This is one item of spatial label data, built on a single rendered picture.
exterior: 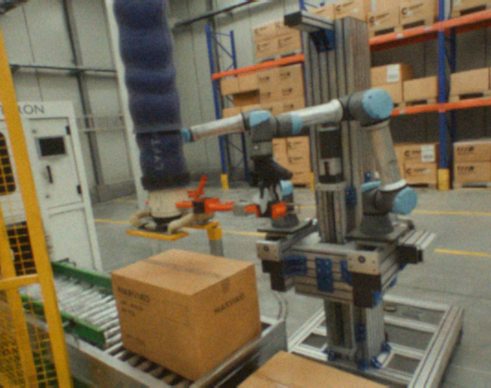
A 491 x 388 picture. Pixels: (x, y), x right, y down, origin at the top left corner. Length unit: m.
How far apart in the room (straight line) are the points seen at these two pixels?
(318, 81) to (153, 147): 0.90
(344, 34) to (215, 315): 1.42
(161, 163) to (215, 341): 0.79
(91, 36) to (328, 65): 10.67
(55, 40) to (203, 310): 10.61
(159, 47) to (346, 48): 0.88
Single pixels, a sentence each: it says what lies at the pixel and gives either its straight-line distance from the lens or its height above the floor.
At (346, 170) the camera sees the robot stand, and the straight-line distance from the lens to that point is 2.12.
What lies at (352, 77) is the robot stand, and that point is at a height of 1.76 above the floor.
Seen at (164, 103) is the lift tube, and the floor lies 1.71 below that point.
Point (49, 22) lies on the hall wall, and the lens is 11.94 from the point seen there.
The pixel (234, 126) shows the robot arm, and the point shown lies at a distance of 2.09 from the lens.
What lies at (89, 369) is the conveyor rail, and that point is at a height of 0.50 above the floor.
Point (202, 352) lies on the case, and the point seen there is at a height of 0.69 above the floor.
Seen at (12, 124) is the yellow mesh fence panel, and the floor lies 1.69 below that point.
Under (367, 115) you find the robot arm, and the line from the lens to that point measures 1.69.
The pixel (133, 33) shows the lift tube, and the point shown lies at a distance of 1.84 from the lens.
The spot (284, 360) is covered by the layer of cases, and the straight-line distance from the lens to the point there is 1.95.
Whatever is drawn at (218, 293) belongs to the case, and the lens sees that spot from 1.77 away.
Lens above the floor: 1.58
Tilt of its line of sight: 10 degrees down
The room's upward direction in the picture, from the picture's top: 6 degrees counter-clockwise
